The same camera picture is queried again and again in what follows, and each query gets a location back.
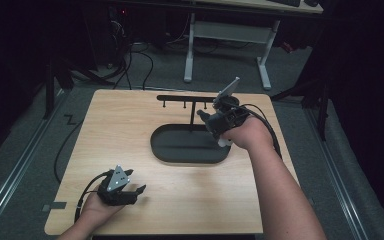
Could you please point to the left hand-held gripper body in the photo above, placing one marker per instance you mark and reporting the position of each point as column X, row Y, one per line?
column 116, row 190

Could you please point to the grey tape strip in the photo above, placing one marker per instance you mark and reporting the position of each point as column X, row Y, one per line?
column 55, row 206

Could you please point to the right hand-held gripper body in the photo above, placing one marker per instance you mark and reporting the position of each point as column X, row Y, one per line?
column 226, row 116

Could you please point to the white-legged wooden desk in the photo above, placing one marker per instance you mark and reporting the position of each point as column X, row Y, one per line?
column 233, row 31

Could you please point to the person's right hand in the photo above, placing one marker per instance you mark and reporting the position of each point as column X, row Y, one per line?
column 251, row 135

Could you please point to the dark metal stand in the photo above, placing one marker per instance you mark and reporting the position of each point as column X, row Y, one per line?
column 51, row 86
column 318, row 100

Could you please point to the metal floor rail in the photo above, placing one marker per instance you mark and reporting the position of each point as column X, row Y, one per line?
column 16, row 166
column 338, row 180

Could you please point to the black hook stand with tray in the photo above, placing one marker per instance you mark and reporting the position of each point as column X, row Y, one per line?
column 183, row 145

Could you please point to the black keyboard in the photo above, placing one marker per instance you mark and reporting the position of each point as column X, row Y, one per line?
column 285, row 2

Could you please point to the person's left hand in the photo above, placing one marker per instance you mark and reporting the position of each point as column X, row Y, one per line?
column 96, row 211

